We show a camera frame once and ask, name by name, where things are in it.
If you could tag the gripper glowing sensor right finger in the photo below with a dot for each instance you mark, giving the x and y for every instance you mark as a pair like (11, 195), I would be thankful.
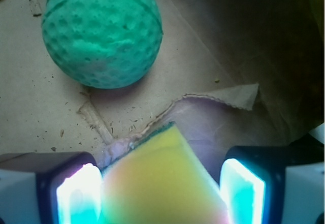
(274, 184)

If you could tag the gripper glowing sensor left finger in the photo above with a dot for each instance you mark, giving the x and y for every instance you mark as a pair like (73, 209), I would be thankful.
(58, 187)

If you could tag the yellow green sponge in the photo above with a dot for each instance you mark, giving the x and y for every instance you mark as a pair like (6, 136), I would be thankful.
(161, 181)

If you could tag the brown paper bag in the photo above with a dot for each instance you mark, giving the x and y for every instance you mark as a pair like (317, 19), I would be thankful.
(247, 72)

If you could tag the green foam ball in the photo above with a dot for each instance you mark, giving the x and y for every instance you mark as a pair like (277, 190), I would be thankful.
(105, 44)

